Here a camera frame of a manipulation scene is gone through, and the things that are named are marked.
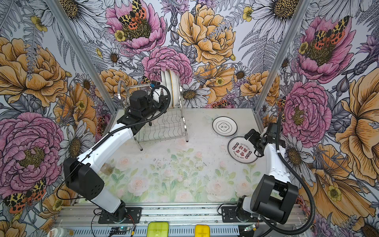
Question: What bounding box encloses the chrome wire dish rack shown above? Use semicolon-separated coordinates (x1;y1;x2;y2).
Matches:
117;81;189;151

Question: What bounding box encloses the plain white plate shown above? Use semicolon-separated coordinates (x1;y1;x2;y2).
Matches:
228;136;258;164

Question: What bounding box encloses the black striped rim plate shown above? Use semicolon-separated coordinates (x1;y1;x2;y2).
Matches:
160;71;167;96

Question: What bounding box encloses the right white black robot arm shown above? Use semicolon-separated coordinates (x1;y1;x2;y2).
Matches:
235;122;298;224

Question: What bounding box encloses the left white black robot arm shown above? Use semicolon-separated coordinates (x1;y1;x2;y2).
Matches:
63;81;171;223

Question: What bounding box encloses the right yellow box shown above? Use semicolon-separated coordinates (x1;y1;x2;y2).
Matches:
194;225;211;237

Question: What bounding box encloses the left yellow green box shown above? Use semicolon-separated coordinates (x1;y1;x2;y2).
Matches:
146;222;169;237

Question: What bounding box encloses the small green circuit board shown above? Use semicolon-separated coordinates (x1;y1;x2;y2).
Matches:
110;226;131;234

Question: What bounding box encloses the white jar with lid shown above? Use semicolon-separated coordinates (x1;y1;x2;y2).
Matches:
47;227;75;237

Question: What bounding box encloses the left black corrugated cable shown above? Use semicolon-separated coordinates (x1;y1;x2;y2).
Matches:
55;84;172;201

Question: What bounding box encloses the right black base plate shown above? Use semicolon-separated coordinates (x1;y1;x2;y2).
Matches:
221;206;258;223

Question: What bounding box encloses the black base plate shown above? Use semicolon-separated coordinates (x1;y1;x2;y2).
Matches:
221;206;258;223
98;207;142;224

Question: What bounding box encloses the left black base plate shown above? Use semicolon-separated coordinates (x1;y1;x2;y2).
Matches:
98;207;142;224

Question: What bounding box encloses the left aluminium corner post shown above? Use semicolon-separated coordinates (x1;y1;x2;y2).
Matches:
46;1;117;114

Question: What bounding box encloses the aluminium corner post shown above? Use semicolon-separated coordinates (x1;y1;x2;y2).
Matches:
46;1;117;114
254;0;311;113

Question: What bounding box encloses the aluminium front rail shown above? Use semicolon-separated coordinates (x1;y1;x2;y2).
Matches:
53;204;307;237

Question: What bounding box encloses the right aluminium corner post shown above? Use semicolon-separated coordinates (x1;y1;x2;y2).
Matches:
254;0;311;113

